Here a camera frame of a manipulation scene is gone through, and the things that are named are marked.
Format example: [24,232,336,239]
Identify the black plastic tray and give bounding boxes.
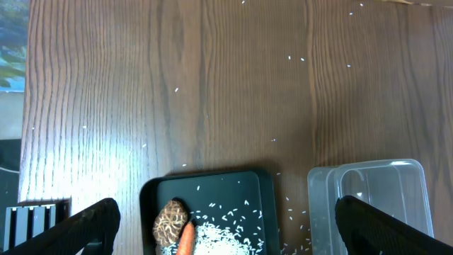
[139,168,280,254]

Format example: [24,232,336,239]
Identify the clear plastic container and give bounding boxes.
[307,159,435,254]

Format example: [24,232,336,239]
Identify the grey slotted stand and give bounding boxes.
[1,200,70,253]

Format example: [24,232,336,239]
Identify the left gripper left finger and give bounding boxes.
[4,198,121,255]

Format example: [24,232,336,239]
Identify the brown food scrap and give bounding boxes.
[152,200,188,247]

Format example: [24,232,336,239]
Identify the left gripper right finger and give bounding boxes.
[335,195,452,255]

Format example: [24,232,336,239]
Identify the orange carrot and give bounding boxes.
[176,222,195,255]

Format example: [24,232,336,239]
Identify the white rice pile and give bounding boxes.
[159,183,265,255]

